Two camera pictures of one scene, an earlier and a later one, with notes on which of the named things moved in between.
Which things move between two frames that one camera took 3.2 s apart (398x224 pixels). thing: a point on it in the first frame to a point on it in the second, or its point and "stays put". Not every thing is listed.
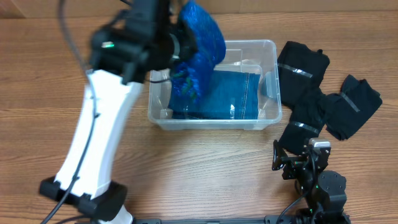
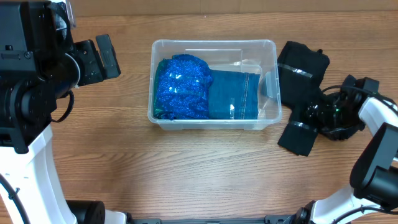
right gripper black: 292,159 to 302,102
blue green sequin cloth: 192,75 to 182,86
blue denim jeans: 231,95 stays put
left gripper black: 188,46 to 87,53
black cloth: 300,70 stays put
